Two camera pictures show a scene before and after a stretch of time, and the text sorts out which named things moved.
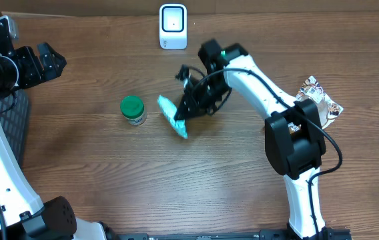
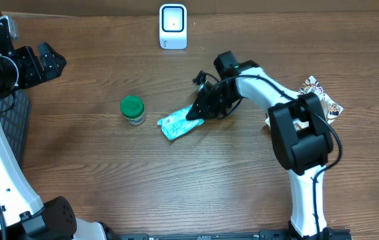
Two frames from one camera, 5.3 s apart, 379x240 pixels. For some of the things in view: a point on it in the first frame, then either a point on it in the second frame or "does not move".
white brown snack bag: (312, 89) does not move
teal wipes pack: (169, 110) -> (175, 125)
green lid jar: (133, 110) does not move
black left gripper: (37, 71) does not move
